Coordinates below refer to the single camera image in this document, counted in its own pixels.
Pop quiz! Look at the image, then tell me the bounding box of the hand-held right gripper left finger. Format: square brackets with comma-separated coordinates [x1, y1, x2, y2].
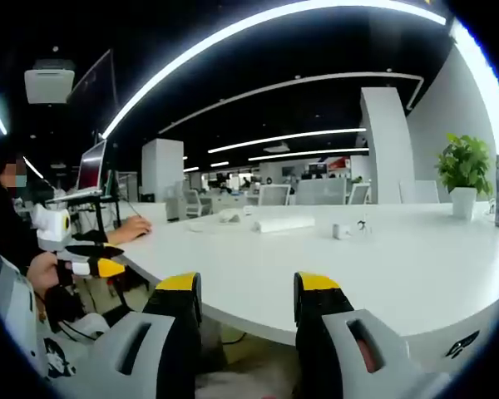
[72, 272, 203, 399]

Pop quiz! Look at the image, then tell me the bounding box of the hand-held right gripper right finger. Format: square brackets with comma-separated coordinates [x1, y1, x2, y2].
[293, 271, 454, 399]

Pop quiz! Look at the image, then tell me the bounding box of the white power strip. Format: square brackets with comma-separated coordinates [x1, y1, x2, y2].
[253, 215, 317, 234]

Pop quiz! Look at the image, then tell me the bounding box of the white desk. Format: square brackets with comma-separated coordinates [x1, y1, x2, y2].
[103, 200, 499, 347]

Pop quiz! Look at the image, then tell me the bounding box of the person's left hand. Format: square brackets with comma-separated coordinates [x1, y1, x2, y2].
[26, 252, 60, 293]

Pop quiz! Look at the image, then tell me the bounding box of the black laptop stand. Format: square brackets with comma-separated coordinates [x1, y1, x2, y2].
[68, 193, 122, 244]

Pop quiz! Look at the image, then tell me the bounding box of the silver laptop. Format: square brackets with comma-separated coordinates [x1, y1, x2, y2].
[45, 138, 109, 204]

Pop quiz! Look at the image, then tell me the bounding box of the grey box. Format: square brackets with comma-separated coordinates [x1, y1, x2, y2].
[165, 194, 181, 222]

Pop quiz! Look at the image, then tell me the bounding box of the person's white printed clothing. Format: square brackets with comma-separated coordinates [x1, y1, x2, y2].
[0, 239, 78, 380]

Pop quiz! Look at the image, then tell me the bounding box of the grey mesh office chair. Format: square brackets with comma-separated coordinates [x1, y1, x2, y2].
[257, 184, 293, 207]
[294, 178, 348, 206]
[346, 182, 372, 205]
[181, 188, 204, 218]

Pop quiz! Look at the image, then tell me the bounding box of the crumpled white object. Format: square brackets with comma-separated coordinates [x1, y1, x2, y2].
[217, 209, 243, 225]

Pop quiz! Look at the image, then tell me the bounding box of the white ceiling air conditioner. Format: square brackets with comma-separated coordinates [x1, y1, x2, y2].
[23, 59, 77, 105]

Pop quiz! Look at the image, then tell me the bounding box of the green plant in white pot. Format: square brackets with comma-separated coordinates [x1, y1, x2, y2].
[434, 132, 495, 220]

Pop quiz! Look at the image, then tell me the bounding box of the long curved ceiling light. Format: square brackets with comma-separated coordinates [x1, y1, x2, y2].
[99, 0, 448, 140]

